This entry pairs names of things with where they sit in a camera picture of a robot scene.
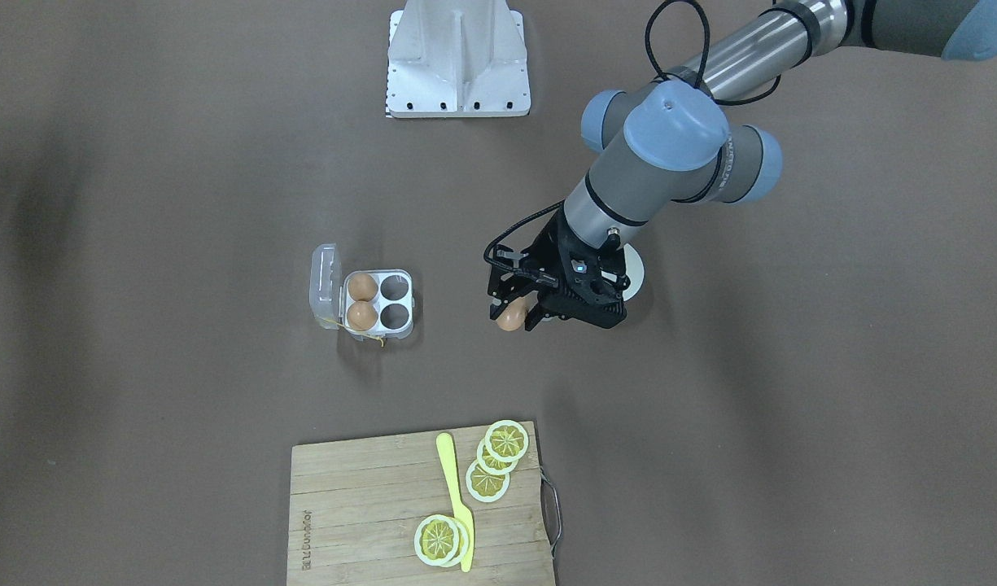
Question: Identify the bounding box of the brown egg in box front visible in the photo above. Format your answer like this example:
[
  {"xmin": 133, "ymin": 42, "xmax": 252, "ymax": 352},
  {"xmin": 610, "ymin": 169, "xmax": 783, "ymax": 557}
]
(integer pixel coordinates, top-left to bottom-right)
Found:
[{"xmin": 345, "ymin": 300, "xmax": 378, "ymax": 331}]

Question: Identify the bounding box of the yellow plastic knife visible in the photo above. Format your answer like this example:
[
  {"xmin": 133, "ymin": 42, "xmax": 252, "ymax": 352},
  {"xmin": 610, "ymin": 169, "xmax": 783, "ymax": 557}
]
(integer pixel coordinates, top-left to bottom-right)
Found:
[{"xmin": 435, "ymin": 431, "xmax": 475, "ymax": 574}]

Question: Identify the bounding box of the lemon slice lower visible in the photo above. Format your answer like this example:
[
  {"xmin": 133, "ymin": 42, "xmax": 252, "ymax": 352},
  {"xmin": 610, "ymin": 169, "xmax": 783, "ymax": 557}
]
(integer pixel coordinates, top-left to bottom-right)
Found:
[{"xmin": 465, "ymin": 461, "xmax": 512, "ymax": 503}]

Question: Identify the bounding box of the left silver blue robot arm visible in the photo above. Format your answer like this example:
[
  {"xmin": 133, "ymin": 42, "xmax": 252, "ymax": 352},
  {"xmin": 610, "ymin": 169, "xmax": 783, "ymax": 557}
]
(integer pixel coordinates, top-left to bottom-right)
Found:
[{"xmin": 483, "ymin": 1, "xmax": 997, "ymax": 331}]

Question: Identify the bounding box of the yellow string on box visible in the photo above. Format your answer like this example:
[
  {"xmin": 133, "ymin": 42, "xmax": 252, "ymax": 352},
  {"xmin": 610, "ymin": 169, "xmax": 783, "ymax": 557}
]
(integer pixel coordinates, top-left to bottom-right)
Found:
[{"xmin": 317, "ymin": 317, "xmax": 387, "ymax": 349}]

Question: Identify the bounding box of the lemon slice middle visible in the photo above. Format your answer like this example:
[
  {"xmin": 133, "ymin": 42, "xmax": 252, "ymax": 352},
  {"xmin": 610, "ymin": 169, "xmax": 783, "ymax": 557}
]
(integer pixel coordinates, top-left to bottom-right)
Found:
[{"xmin": 475, "ymin": 439, "xmax": 519, "ymax": 476}]

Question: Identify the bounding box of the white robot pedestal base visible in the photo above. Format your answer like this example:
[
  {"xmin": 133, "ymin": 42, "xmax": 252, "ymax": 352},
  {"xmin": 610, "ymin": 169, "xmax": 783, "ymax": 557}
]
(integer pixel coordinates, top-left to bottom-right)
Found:
[{"xmin": 384, "ymin": 1, "xmax": 531, "ymax": 120}]

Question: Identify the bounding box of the wooden cutting board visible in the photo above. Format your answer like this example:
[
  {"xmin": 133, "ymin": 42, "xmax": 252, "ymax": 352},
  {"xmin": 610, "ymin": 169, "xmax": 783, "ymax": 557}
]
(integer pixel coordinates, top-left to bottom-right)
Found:
[{"xmin": 286, "ymin": 420, "xmax": 558, "ymax": 585}]

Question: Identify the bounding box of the clear plastic egg box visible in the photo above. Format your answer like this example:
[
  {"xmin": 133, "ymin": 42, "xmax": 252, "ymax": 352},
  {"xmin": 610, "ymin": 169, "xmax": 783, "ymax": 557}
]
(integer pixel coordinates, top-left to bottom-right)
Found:
[{"xmin": 306, "ymin": 243, "xmax": 415, "ymax": 345}]

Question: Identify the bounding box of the black camera cable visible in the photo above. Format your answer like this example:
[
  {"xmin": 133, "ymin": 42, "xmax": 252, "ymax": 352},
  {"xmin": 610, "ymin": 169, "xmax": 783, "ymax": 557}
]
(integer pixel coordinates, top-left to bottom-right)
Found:
[{"xmin": 483, "ymin": 0, "xmax": 784, "ymax": 269}]

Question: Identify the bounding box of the brown egg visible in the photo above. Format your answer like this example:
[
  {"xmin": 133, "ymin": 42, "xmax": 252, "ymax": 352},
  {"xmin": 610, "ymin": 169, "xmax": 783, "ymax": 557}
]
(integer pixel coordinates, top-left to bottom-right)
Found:
[
  {"xmin": 495, "ymin": 297, "xmax": 529, "ymax": 331},
  {"xmin": 345, "ymin": 300, "xmax": 378, "ymax": 331},
  {"xmin": 346, "ymin": 272, "xmax": 378, "ymax": 303}
]

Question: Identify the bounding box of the lemon slice near knife tip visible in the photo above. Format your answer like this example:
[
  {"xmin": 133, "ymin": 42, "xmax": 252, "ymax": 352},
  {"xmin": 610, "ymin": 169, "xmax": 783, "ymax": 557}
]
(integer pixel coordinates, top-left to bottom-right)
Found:
[{"xmin": 413, "ymin": 514, "xmax": 460, "ymax": 567}]

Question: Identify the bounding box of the lemon slice top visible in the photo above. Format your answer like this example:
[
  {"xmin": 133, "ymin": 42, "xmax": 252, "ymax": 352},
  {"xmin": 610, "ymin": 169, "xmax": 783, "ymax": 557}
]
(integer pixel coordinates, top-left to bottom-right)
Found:
[{"xmin": 483, "ymin": 419, "xmax": 529, "ymax": 463}]

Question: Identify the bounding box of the lemon slice under knife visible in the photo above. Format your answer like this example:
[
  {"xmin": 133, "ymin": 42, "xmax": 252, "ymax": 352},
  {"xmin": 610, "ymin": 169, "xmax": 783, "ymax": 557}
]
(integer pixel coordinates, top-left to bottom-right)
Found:
[{"xmin": 444, "ymin": 517, "xmax": 470, "ymax": 567}]

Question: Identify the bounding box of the white paper bowl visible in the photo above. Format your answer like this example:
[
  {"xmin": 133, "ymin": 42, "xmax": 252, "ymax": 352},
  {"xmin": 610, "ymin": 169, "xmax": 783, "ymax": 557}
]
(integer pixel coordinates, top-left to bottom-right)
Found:
[{"xmin": 602, "ymin": 244, "xmax": 645, "ymax": 303}]

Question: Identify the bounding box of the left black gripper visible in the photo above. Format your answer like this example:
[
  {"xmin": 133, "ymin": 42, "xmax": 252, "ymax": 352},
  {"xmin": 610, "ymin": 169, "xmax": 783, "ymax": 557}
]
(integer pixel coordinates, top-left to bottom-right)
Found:
[{"xmin": 490, "ymin": 207, "xmax": 626, "ymax": 331}]

